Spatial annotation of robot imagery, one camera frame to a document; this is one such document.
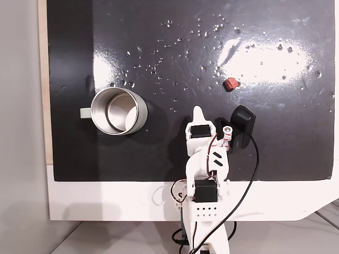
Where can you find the small red cube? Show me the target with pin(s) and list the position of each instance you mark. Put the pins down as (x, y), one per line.
(230, 84)

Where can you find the stainless steel mug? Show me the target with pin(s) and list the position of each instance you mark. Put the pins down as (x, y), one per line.
(142, 112)

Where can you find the black glossy table mat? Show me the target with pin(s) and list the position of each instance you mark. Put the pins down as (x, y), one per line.
(159, 39)

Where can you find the light wooden board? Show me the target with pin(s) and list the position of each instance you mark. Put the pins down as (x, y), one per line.
(43, 79)

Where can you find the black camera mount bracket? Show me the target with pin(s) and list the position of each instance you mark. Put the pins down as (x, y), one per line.
(221, 121)

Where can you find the black oval camera box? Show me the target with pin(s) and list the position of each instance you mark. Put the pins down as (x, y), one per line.
(242, 119)

